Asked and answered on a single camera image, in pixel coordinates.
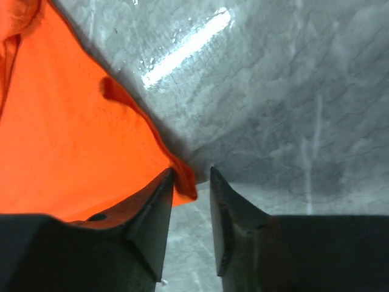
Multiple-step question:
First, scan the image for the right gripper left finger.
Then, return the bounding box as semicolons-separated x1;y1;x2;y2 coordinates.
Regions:
84;168;174;282

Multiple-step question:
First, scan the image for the orange t shirt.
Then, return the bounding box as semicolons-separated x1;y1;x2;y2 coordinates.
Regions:
1;1;198;221

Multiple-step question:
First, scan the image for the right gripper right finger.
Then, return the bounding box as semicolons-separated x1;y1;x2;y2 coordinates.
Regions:
210;167;269;277

